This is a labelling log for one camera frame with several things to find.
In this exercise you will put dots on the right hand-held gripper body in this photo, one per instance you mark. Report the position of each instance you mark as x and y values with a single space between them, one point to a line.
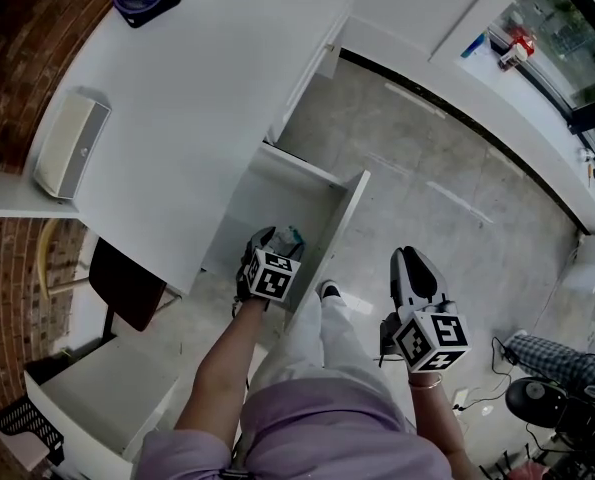
432 340

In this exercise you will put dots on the person's left forearm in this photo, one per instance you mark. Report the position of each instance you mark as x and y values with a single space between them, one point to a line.
222 368

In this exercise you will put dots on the plaid cloth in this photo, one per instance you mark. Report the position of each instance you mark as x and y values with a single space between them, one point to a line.
562 363

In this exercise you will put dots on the blue bottle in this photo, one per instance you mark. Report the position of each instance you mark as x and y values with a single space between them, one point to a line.
474 45

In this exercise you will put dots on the wooden chair with dark seat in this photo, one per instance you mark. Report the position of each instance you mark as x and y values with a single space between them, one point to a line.
122 288

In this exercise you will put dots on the white desk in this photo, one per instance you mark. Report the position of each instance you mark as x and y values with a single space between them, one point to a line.
177 93

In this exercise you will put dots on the white and black shoe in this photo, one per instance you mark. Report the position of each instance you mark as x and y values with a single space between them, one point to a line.
331 290

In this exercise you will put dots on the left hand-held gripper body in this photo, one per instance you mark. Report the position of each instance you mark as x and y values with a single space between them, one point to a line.
272 278

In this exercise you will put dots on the light grey trousers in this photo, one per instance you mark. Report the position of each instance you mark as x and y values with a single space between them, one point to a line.
337 338

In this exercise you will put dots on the black mesh basket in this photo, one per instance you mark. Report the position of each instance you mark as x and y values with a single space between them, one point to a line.
27 428

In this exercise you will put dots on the person's right forearm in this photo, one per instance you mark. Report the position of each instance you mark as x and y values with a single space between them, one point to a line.
432 418

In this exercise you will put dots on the black office chair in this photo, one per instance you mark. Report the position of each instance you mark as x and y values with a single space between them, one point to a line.
534 398

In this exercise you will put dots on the white storage box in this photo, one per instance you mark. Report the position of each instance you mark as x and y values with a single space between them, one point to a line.
67 143

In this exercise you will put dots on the black framed window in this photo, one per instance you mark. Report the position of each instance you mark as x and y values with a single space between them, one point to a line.
567 33

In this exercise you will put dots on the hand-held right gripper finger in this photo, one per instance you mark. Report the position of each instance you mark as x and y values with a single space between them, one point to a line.
437 295
398 278

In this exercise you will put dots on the red and white bottle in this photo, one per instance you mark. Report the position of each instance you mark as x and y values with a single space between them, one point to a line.
519 48

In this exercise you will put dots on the white side table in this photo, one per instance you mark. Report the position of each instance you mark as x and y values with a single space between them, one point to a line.
102 393

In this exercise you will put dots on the purple shirt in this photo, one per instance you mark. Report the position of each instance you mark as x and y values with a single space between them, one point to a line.
327 428

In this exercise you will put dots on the clear item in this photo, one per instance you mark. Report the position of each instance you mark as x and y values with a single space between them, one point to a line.
287 238

